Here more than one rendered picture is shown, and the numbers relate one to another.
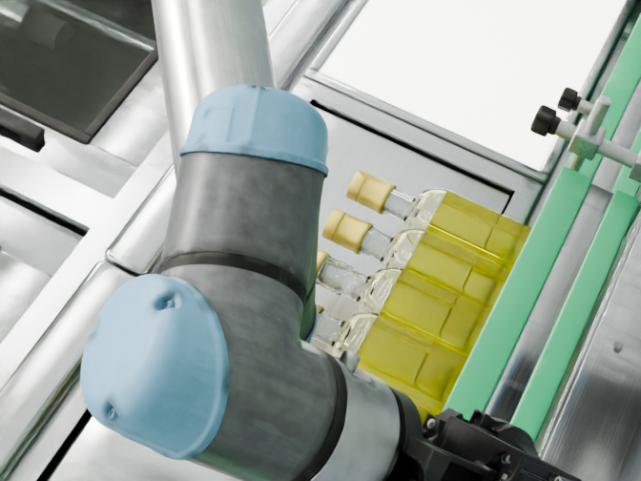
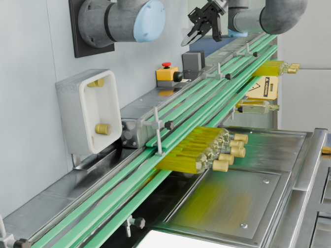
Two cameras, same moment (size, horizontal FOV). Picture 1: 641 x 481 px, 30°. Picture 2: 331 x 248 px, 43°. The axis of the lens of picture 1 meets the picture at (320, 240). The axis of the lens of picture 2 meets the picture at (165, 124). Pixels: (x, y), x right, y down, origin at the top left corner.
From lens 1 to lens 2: 2.05 m
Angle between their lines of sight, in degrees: 104
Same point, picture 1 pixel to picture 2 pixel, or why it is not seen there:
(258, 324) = not seen: outside the picture
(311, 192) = not seen: outside the picture
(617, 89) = (129, 182)
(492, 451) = (200, 10)
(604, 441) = (164, 93)
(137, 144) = (321, 235)
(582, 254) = (162, 115)
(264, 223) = not seen: outside the picture
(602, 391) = (163, 97)
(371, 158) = (221, 225)
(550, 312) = (172, 108)
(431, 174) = (196, 224)
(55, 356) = (305, 171)
